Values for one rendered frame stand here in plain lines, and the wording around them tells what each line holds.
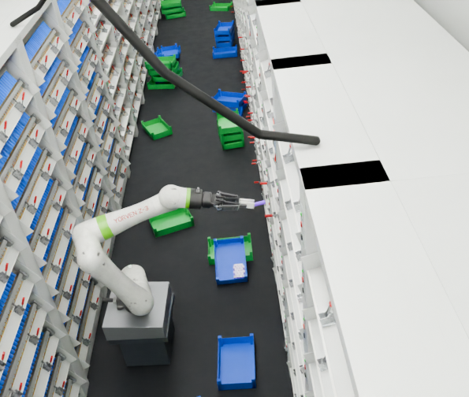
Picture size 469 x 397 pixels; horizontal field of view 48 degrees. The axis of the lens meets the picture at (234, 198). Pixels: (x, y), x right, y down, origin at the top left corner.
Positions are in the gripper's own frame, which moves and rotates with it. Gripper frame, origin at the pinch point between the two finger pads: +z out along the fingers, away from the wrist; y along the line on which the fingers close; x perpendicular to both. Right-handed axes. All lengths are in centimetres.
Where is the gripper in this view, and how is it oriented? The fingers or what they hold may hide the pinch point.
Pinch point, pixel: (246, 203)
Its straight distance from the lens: 244.5
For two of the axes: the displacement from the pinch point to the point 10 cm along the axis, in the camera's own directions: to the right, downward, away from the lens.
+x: -1.3, 8.0, 5.9
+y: -0.3, -5.9, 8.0
